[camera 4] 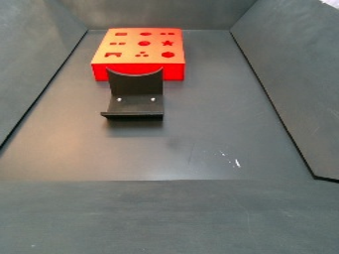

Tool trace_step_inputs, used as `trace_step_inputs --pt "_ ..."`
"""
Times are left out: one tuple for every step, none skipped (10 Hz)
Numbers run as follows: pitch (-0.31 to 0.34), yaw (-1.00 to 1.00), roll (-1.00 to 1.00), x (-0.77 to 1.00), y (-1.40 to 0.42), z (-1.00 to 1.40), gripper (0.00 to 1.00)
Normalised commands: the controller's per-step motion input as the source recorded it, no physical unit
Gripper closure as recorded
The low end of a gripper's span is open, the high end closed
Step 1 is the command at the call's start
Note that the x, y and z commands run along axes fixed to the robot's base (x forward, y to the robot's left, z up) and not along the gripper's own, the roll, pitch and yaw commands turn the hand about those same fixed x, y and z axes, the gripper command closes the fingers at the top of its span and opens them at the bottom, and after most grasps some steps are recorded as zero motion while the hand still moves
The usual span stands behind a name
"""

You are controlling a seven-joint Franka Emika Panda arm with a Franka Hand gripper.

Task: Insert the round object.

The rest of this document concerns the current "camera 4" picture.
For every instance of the black curved holder stand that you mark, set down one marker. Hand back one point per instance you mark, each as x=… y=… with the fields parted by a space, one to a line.
x=136 y=95

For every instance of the red shape sorter block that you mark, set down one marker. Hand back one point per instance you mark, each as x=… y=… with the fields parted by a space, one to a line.
x=137 y=51

